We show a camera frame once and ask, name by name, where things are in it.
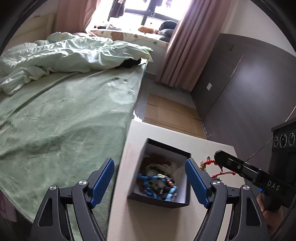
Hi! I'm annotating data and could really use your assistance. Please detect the red cord charm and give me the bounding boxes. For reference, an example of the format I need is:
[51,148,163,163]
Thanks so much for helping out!
[199,156,236,180]

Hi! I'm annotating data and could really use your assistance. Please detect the white plastic bag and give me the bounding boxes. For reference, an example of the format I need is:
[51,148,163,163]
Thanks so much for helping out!
[161,162,185,182]

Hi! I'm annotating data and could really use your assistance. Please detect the bead jewelry pile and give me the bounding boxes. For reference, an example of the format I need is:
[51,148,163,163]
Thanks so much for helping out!
[136,155,179,201]

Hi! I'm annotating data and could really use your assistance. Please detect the black jewelry box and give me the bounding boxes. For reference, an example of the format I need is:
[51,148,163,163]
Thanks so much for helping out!
[127,138,191,208]

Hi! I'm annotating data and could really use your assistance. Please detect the right hand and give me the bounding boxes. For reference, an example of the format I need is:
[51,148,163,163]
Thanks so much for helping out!
[256,194,283,234]

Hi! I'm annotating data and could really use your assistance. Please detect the green bed sheet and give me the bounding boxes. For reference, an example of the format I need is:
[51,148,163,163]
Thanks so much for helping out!
[1,62,147,240]

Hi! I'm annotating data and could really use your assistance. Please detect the flattened cardboard sheets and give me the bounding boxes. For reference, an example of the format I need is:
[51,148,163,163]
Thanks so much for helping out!
[144,94,206,139]

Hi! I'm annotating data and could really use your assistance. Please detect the dark grey wardrobe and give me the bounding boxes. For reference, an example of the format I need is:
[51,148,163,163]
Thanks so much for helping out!
[191,34,295,171]

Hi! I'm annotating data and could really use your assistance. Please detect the light green duvet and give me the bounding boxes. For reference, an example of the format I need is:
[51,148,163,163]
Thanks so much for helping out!
[1,32,152,95]

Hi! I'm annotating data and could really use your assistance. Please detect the patterned window seat cushion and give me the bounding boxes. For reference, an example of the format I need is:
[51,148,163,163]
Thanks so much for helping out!
[90,29,169,48]

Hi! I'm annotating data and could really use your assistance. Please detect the orange plush toy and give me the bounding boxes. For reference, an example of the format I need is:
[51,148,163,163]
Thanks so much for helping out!
[138,26,158,34]

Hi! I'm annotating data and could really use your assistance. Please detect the dark pillows on sill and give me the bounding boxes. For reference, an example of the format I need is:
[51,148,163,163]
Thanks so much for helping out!
[158,20,178,43]

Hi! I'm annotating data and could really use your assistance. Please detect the right pink curtain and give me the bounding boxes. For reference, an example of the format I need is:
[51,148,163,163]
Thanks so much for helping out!
[157,0,231,91]

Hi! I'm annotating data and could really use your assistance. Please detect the pink curtain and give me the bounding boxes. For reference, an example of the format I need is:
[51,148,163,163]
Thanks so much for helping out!
[157,0,231,91]
[56,0,100,33]

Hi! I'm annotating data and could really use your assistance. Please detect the cream padded headboard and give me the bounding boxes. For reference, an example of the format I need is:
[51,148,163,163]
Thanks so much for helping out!
[4,13,55,51]

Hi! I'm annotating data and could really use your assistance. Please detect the left pink curtain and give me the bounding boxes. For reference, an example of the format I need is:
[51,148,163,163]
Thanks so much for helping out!
[56,0,100,33]

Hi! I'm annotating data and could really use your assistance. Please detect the hanging dark clothes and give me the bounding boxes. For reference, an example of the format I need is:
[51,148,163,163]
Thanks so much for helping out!
[109,1,163,18]

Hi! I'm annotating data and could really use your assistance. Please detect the white wall switch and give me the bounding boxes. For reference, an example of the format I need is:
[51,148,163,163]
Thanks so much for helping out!
[206,83,212,91]

